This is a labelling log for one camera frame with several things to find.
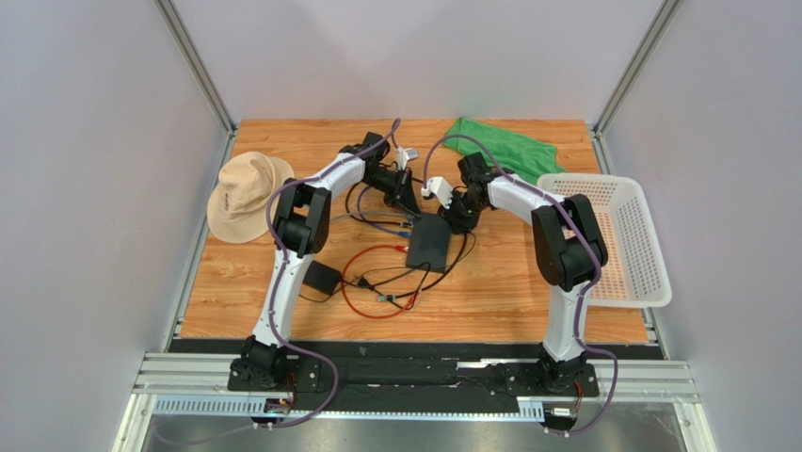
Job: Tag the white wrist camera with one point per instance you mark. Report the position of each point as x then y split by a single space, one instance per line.
403 156
438 188

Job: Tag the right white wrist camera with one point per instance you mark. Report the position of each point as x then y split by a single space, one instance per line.
438 188

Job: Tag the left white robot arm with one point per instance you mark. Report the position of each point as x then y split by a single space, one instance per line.
300 229

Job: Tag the green cloth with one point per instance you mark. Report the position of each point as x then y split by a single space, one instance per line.
516 153

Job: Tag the black power adapter brick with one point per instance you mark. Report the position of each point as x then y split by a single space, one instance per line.
322 278

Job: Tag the white plastic basket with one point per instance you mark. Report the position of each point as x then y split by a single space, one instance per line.
635 276

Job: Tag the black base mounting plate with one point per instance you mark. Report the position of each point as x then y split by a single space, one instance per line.
413 377

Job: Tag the aluminium frame rail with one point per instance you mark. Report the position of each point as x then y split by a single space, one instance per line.
625 395

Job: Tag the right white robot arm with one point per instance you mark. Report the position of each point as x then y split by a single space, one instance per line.
570 252

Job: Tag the black network switch box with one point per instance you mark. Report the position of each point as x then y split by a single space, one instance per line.
429 243

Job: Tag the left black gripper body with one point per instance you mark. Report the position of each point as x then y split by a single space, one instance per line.
393 185

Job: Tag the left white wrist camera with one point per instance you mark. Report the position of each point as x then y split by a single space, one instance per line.
403 156

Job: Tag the beige bucket hat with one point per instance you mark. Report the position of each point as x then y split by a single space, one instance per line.
237 210

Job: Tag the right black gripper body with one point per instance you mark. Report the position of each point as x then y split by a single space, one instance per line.
457 211

